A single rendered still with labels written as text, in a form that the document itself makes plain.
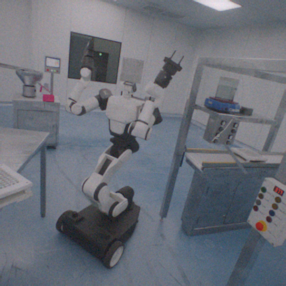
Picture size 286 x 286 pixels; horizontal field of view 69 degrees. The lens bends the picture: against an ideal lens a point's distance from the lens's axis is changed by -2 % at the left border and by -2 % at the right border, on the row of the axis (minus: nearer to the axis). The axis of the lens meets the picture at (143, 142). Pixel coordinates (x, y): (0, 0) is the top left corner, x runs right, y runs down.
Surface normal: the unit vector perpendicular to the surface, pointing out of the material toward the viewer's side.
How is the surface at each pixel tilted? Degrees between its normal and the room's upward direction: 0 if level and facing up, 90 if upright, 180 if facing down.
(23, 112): 90
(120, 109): 90
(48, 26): 90
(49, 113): 91
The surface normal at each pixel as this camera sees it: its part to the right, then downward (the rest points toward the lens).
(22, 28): 0.42, 0.37
